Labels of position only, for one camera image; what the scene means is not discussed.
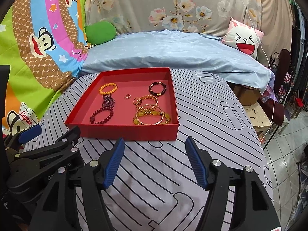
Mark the dark red bead bracelet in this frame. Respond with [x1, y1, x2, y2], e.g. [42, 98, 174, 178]
[89, 108, 114, 125]

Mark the purple garnet bead strand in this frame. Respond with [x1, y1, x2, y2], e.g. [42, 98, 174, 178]
[101, 94, 115, 109]

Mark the yellow amber bead bracelet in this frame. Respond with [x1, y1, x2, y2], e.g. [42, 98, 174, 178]
[99, 82, 119, 96]

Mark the thin gold bangle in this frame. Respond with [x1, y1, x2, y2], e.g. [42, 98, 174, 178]
[135, 105, 165, 125]

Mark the chunky yellow stone bracelet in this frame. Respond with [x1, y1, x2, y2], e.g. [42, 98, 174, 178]
[132, 109, 172, 126]

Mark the twisted gold bangle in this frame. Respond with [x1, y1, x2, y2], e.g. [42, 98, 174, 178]
[133, 95, 158, 110]

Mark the dark wooden bead bracelet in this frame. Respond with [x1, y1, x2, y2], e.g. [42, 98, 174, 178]
[148, 81, 168, 98]

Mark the red jewelry box tray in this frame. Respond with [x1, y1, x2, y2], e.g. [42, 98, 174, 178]
[65, 67, 179, 141]

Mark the cream wooden stool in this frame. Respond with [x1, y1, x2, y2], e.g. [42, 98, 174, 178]
[244, 102, 272, 141]

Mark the dark red chair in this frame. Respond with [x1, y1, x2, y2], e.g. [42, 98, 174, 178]
[259, 49, 293, 150]

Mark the monkey cartoon colourful quilt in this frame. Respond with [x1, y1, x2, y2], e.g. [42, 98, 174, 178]
[1, 0, 88, 135]

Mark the green plush pillow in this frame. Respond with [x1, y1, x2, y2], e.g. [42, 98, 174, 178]
[85, 21, 116, 45]

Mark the brown cardboard box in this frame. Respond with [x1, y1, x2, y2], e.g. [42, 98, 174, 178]
[230, 84, 261, 106]

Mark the floral grey bed cover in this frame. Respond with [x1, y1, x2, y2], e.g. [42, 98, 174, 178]
[85, 0, 262, 37]

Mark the light blue blanket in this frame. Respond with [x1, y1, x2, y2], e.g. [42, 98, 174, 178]
[81, 30, 275, 93]

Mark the laughing cat face pillow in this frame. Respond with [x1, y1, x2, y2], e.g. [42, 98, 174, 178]
[221, 18, 264, 59]

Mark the white cable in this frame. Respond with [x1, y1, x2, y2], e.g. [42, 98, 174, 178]
[238, 0, 276, 140]

